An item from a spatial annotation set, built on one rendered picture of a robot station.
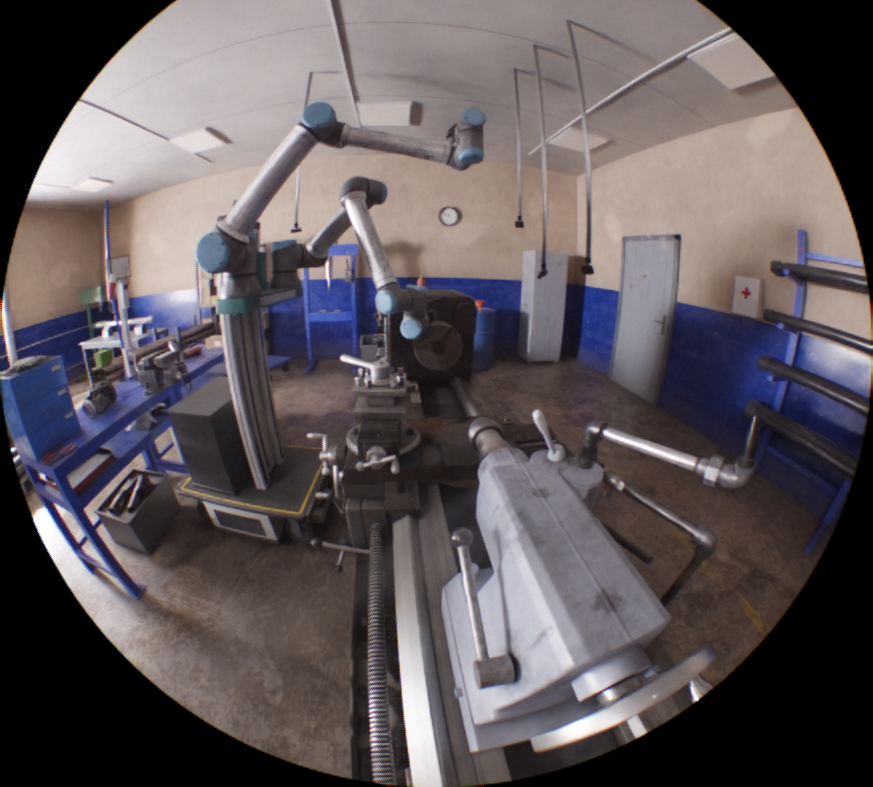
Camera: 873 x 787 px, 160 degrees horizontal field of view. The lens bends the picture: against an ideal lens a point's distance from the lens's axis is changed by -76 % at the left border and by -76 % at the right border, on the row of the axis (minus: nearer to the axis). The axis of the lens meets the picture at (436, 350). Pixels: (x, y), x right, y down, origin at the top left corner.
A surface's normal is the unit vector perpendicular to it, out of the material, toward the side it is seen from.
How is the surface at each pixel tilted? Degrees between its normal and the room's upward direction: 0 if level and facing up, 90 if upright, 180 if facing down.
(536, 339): 90
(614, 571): 0
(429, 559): 0
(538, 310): 90
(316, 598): 0
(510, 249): 90
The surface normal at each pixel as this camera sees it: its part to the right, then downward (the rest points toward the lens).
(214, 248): 0.12, 0.33
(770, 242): -0.99, 0.01
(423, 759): -0.57, -0.77
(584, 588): 0.02, -0.96
